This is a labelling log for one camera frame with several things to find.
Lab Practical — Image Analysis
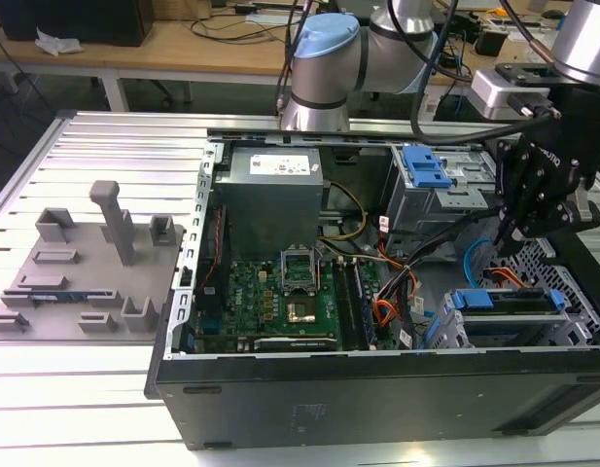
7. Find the wooden workbench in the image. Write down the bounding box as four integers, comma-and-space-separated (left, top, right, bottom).
0, 13, 480, 114

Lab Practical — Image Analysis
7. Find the green motherboard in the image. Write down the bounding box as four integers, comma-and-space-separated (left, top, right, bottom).
192, 251, 394, 354

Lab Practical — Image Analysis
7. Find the grey power supply unit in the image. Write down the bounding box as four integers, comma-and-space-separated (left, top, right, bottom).
212, 144, 327, 255

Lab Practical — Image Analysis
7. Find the silver optical drive cage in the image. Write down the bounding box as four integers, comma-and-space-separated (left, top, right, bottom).
380, 144, 498, 235

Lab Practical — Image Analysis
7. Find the blue drive latch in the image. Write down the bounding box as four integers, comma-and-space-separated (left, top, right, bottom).
403, 144, 452, 189

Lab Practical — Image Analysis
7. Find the black cable bundle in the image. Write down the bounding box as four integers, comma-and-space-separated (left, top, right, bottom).
376, 206, 505, 349

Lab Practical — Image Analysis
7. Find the grey parts rack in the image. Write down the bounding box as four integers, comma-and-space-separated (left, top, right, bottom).
0, 179, 190, 344

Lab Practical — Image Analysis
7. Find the silver disk bay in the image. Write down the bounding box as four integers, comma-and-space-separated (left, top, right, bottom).
428, 236, 600, 349

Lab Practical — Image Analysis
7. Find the black box on desk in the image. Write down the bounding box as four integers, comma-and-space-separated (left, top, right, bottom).
0, 0, 156, 48

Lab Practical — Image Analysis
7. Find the black PC case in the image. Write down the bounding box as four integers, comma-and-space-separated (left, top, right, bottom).
143, 127, 600, 452

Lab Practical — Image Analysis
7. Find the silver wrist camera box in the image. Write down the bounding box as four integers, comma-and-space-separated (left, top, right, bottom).
471, 66, 562, 121

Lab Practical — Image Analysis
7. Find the black RAM slot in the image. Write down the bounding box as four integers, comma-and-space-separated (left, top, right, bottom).
352, 260, 380, 344
332, 257, 362, 352
346, 257, 373, 349
338, 257, 368, 351

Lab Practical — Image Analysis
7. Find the red orange wire bundle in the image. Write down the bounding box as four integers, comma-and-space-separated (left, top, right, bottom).
373, 299, 398, 334

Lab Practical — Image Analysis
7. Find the crumpled white paper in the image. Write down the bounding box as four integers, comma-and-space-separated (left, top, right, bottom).
34, 26, 85, 56

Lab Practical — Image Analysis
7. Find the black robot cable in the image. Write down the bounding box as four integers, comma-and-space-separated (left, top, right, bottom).
408, 0, 563, 148

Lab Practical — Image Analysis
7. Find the green RAM stick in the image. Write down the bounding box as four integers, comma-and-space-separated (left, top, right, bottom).
29, 290, 111, 304

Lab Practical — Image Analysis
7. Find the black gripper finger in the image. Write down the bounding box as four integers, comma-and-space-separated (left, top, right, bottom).
500, 198, 577, 256
492, 137, 533, 245

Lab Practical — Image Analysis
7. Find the black case fan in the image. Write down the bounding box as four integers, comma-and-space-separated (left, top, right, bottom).
200, 203, 231, 312

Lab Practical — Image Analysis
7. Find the black graphics card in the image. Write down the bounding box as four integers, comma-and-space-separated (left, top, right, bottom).
253, 337, 338, 353

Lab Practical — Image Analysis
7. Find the pale blue ribbon cable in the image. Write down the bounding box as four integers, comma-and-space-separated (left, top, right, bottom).
417, 310, 436, 349

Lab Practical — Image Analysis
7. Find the blue disk wire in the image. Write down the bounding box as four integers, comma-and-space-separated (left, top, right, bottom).
463, 236, 493, 290

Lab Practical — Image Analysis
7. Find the red yellow black disk wire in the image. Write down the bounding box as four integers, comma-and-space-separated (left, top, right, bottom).
484, 266, 537, 293

